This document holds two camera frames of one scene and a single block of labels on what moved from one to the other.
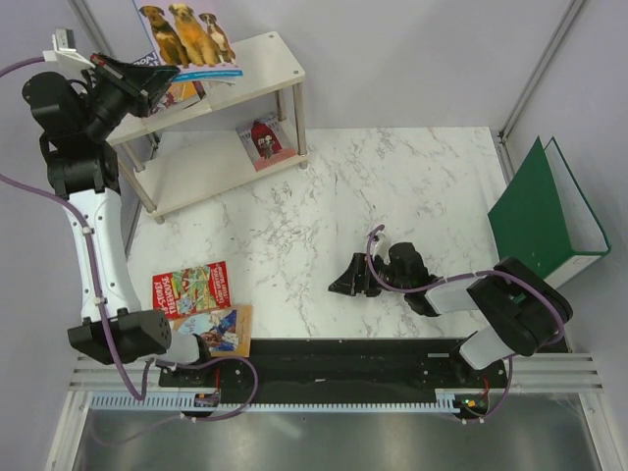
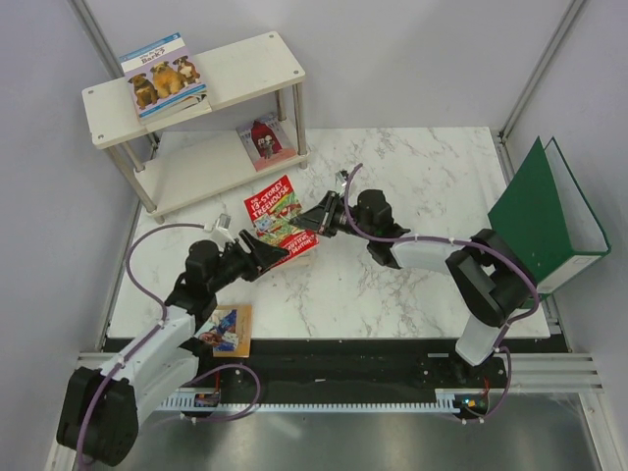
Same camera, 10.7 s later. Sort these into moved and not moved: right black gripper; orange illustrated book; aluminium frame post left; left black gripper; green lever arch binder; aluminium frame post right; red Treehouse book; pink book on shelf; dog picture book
Moved: right black gripper; left black gripper; dog picture book; red Treehouse book
Not moved: aluminium frame post right; aluminium frame post left; orange illustrated book; pink book on shelf; green lever arch binder
